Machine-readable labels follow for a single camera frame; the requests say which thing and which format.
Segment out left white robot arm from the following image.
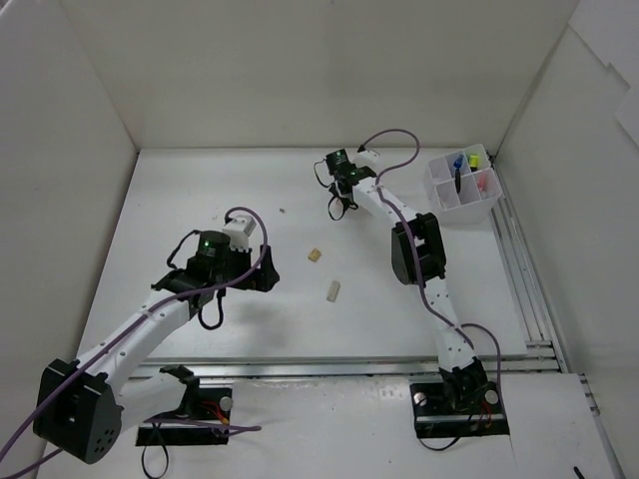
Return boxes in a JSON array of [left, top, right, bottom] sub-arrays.
[[33, 229, 280, 464]]

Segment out white compartment organizer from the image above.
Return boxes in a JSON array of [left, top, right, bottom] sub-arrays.
[[423, 144, 503, 226]]

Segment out beige eraser stick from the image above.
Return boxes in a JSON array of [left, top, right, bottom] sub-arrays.
[[326, 280, 340, 302]]

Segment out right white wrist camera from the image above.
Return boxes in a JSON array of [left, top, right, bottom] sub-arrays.
[[357, 146, 380, 167]]

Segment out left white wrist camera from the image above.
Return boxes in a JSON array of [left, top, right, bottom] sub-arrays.
[[222, 215, 257, 252]]

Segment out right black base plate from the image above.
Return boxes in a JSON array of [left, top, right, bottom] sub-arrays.
[[409, 381, 510, 440]]

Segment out black handled scissors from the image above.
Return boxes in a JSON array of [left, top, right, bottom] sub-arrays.
[[453, 169, 461, 195]]

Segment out aluminium rail right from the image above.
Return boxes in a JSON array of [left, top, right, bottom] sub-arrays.
[[491, 179, 568, 373]]

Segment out yellow cap black highlighter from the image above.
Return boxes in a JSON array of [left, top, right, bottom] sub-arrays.
[[468, 155, 480, 171]]

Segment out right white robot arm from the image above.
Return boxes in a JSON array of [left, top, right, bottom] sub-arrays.
[[321, 149, 488, 411]]

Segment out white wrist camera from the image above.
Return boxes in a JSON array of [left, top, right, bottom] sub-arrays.
[[222, 215, 257, 252], [357, 146, 380, 167]]

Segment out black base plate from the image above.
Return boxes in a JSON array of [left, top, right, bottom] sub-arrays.
[[409, 381, 510, 440], [135, 386, 233, 447]]

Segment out aluminium rail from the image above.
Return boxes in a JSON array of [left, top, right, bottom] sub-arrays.
[[130, 356, 439, 380], [491, 179, 568, 373]]

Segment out clear glue bottle blue cap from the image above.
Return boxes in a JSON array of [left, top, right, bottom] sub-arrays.
[[452, 155, 464, 170]]

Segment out small yellow eraser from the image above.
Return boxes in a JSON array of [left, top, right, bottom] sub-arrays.
[[308, 248, 321, 262]]

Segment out aluminium rail front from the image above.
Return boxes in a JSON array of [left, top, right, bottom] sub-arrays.
[[130, 356, 439, 380]]

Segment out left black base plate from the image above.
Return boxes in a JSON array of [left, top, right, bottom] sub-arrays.
[[135, 386, 233, 447]]

